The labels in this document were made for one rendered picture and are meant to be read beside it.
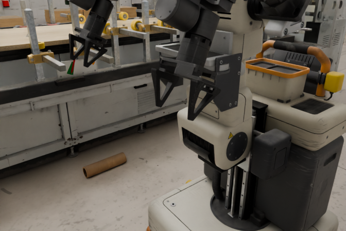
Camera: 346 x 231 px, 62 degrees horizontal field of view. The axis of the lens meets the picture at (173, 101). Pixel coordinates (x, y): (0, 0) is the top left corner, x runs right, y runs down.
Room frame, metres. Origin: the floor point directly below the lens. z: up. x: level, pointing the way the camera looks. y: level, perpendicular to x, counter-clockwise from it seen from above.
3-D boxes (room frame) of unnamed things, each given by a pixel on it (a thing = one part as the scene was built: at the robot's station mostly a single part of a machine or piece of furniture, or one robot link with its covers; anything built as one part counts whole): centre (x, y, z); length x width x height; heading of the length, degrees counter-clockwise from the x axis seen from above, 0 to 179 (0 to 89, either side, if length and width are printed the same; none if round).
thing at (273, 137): (0.89, -0.22, 0.68); 0.28 x 0.27 x 0.25; 37
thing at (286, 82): (1.11, -0.40, 0.87); 0.23 x 0.15 x 0.11; 37
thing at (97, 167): (1.73, 0.48, 0.04); 0.30 x 0.08 x 0.08; 129
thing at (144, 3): (2.08, 0.19, 0.89); 0.04 x 0.04 x 0.48; 39
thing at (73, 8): (1.77, 0.58, 0.93); 0.04 x 0.04 x 0.48; 39
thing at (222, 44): (0.87, -0.08, 0.99); 0.28 x 0.16 x 0.22; 37
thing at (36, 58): (1.63, 0.76, 0.84); 0.14 x 0.06 x 0.05; 129
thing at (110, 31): (1.94, 0.37, 0.95); 0.14 x 0.06 x 0.05; 129
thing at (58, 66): (1.56, 0.69, 0.84); 0.43 x 0.03 x 0.04; 39
